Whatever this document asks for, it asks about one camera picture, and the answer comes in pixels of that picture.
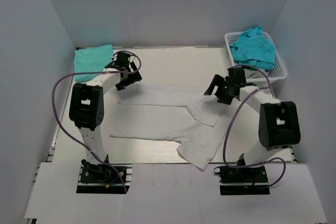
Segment grey white shirt in basket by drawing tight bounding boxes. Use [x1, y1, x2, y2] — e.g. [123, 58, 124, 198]
[244, 67, 268, 79]

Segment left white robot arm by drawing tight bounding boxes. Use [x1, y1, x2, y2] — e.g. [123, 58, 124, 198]
[69, 50, 142, 182]

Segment white plastic basket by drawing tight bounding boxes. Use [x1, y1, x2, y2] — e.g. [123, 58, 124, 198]
[224, 31, 288, 83]

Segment crumpled blue t shirt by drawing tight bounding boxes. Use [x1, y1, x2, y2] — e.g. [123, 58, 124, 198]
[229, 26, 276, 71]

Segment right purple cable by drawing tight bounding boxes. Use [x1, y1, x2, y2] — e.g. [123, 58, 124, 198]
[222, 64, 287, 189]

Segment folded green t shirt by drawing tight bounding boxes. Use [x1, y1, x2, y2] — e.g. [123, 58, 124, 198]
[74, 45, 113, 73]

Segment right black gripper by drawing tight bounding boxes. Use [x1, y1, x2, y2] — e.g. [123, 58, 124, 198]
[205, 74, 235, 105]

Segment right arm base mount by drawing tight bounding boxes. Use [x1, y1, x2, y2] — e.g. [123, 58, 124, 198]
[213, 165, 270, 196]

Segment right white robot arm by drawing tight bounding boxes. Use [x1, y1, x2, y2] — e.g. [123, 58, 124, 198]
[204, 65, 301, 182]

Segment white t shirt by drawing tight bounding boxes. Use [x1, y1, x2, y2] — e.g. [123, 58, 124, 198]
[109, 84, 229, 170]

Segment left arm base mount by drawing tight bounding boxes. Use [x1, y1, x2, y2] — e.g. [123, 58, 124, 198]
[76, 159, 132, 195]

